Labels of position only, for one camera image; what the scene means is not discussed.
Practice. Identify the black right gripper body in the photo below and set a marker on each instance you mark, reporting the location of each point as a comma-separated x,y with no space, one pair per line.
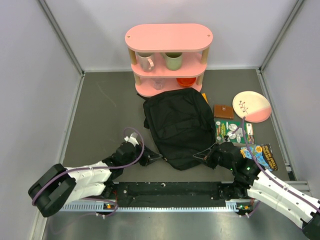
215,158

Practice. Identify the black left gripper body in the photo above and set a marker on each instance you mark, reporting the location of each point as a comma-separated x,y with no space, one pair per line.
144,160

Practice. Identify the black student backpack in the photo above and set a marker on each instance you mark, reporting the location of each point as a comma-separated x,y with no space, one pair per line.
181,124

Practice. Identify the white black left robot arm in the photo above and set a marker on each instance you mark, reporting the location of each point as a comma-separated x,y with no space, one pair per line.
61,185

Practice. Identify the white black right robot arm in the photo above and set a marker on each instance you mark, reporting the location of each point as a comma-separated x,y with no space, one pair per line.
252,180

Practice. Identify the green coin book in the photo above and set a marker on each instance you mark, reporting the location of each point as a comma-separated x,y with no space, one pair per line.
232,131

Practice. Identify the black yellow treehouse book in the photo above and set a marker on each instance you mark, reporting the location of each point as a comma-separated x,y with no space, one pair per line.
264,156

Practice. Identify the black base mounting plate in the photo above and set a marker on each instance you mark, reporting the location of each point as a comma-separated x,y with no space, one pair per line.
173,194

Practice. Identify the brown leather wallet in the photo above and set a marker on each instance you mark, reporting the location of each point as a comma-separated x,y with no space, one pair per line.
223,111

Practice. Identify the pink and cream plate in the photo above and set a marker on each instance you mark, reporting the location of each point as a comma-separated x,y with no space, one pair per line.
252,105

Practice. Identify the orange paperback book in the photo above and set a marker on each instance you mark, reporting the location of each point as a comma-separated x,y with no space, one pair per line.
205,97

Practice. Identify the clear drinking glass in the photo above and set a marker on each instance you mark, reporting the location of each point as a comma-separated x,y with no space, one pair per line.
158,83

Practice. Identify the orange plastic bowl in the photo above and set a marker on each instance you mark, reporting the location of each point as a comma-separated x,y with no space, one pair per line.
186,82

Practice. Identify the pink mug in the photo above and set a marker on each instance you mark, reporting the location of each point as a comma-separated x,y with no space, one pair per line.
146,61

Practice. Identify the green mug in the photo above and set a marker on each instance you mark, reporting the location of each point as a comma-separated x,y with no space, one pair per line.
173,60

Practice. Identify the pink wooden shelf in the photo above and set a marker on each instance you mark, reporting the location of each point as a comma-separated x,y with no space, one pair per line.
193,40

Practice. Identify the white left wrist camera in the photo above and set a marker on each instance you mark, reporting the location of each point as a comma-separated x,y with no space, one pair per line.
133,139

